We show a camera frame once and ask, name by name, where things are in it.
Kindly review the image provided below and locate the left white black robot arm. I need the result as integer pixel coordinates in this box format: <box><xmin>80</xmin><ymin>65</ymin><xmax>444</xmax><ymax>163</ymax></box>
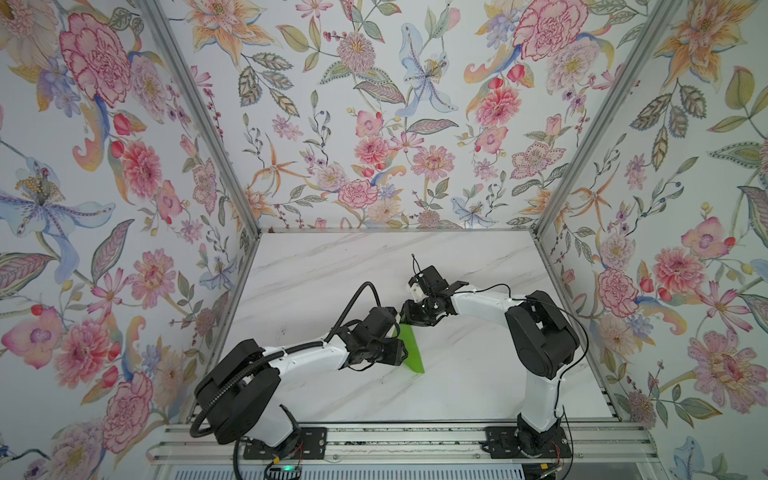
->
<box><xmin>189</xmin><ymin>307</ymin><xmax>408</xmax><ymax>449</ymax></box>

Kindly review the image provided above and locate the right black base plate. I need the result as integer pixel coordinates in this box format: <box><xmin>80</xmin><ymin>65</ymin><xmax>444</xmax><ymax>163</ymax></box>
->
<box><xmin>480</xmin><ymin>424</ymin><xmax>573</xmax><ymax>460</ymax></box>

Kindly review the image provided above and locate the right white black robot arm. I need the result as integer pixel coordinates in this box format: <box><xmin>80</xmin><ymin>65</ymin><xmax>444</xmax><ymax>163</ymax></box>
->
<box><xmin>401</xmin><ymin>266</ymin><xmax>581</xmax><ymax>457</ymax></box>

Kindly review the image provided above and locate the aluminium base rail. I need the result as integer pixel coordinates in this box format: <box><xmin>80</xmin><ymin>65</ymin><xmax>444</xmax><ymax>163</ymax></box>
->
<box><xmin>146</xmin><ymin>421</ymin><xmax>656</xmax><ymax>466</ymax></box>

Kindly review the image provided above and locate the left aluminium corner post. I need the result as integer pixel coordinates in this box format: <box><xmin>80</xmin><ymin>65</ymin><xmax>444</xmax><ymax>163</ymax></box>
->
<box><xmin>137</xmin><ymin>0</ymin><xmax>261</xmax><ymax>239</ymax></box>

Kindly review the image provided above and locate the right aluminium corner post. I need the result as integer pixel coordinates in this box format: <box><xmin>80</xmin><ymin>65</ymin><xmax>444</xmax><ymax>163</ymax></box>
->
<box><xmin>531</xmin><ymin>0</ymin><xmax>677</xmax><ymax>240</ymax></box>

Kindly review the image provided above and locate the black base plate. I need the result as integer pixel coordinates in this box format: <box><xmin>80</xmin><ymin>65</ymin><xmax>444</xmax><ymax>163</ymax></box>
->
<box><xmin>480</xmin><ymin>424</ymin><xmax>573</xmax><ymax>460</ymax></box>
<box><xmin>241</xmin><ymin>427</ymin><xmax>328</xmax><ymax>461</ymax></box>

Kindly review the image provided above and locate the aluminium corner post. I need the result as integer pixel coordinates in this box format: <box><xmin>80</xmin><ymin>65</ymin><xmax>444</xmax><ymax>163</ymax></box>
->
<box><xmin>531</xmin><ymin>0</ymin><xmax>677</xmax><ymax>240</ymax></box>
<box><xmin>137</xmin><ymin>0</ymin><xmax>261</xmax><ymax>239</ymax></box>

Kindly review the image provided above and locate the left black corrugated cable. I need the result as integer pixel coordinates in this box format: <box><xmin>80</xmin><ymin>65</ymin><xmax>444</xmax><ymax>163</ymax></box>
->
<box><xmin>323</xmin><ymin>280</ymin><xmax>383</xmax><ymax>343</ymax></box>

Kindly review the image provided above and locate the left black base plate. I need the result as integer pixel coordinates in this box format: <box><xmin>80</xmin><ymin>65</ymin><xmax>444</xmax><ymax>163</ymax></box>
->
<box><xmin>241</xmin><ymin>427</ymin><xmax>328</xmax><ymax>461</ymax></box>

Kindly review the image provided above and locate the green square paper sheet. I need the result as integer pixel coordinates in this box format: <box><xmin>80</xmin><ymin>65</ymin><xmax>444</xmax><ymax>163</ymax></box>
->
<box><xmin>399</xmin><ymin>324</ymin><xmax>425</xmax><ymax>374</ymax></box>

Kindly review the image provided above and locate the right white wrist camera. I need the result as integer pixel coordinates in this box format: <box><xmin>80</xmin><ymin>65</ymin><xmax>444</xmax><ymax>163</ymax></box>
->
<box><xmin>409</xmin><ymin>281</ymin><xmax>425</xmax><ymax>302</ymax></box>

